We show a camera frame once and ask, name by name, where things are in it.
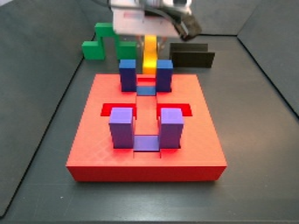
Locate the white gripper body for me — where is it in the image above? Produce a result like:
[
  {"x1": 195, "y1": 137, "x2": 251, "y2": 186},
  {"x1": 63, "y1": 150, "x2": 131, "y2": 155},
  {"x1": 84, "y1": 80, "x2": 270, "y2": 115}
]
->
[{"x1": 108, "y1": 0, "x2": 192, "y2": 38}]

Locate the green stepped block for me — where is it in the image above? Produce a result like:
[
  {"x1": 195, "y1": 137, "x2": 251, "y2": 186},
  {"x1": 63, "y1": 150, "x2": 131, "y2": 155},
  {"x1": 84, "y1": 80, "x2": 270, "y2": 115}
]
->
[{"x1": 81, "y1": 23, "x2": 136, "y2": 60}]

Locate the red insertion board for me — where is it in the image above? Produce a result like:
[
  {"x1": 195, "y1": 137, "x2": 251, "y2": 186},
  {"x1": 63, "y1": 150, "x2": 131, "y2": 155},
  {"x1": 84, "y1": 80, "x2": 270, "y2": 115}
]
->
[{"x1": 67, "y1": 74, "x2": 227, "y2": 182}]

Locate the yellow rectangular block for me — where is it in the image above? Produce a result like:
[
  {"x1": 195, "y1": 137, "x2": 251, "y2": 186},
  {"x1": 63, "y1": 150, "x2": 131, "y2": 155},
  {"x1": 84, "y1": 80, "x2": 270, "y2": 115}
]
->
[{"x1": 143, "y1": 35, "x2": 158, "y2": 74}]

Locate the black cable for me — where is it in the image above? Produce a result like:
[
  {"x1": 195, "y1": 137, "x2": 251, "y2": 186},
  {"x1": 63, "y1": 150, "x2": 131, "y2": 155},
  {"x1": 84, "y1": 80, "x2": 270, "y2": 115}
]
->
[{"x1": 144, "y1": 4, "x2": 203, "y2": 42}]

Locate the purple U-shaped block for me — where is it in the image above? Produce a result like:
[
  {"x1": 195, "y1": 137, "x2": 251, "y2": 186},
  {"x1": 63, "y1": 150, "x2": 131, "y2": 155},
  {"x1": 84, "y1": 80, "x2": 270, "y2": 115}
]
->
[{"x1": 108, "y1": 108, "x2": 184, "y2": 152}]

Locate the black block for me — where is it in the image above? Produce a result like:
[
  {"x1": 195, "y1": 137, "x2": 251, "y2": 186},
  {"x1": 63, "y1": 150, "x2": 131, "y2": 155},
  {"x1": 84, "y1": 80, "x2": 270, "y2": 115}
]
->
[{"x1": 170, "y1": 43, "x2": 215, "y2": 68}]

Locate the dark blue U-shaped block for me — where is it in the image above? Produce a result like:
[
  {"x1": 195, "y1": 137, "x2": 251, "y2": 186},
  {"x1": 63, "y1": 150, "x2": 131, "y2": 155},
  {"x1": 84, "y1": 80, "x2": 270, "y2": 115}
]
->
[{"x1": 119, "y1": 59, "x2": 174, "y2": 96}]

